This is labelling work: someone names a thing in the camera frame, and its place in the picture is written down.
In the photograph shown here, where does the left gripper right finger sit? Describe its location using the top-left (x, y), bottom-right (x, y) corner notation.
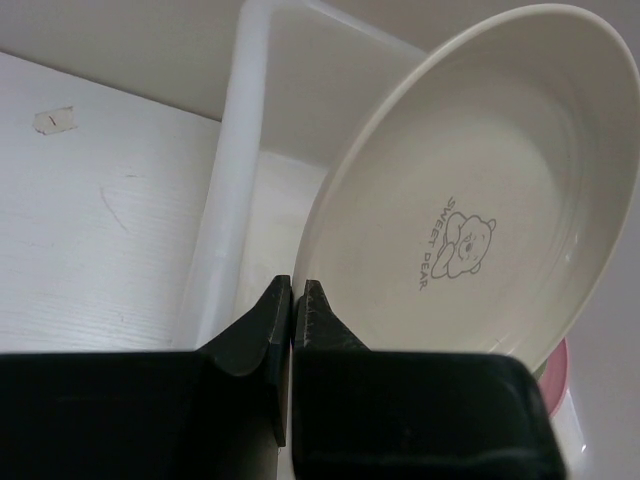
top-left (291, 280), bottom-right (565, 479)

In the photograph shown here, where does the clear tape piece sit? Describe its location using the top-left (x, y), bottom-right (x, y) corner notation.
top-left (32, 106), bottom-right (77, 135)

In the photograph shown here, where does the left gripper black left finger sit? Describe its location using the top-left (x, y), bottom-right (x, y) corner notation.
top-left (1, 275), bottom-right (292, 479)

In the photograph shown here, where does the translucent white plastic bin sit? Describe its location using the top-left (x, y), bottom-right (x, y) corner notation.
top-left (172, 0), bottom-right (601, 480)

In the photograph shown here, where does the pink round plate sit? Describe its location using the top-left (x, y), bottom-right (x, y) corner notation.
top-left (538, 339), bottom-right (569, 417)

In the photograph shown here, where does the cream round bowl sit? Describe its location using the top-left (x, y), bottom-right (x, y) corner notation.
top-left (293, 4), bottom-right (639, 369)

